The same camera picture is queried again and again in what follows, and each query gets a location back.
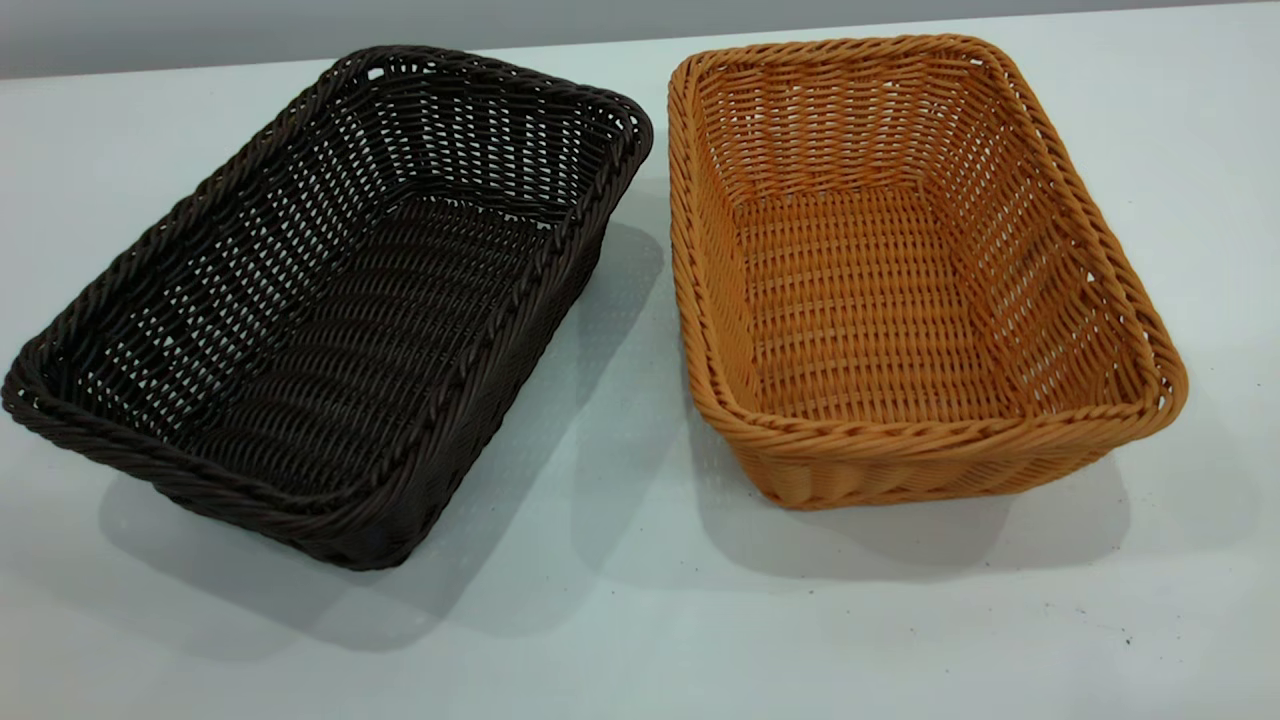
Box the orange woven basket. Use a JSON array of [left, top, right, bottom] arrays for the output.
[[667, 33, 1190, 512]]

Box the black woven basket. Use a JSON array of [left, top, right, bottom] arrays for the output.
[[0, 43, 655, 572]]

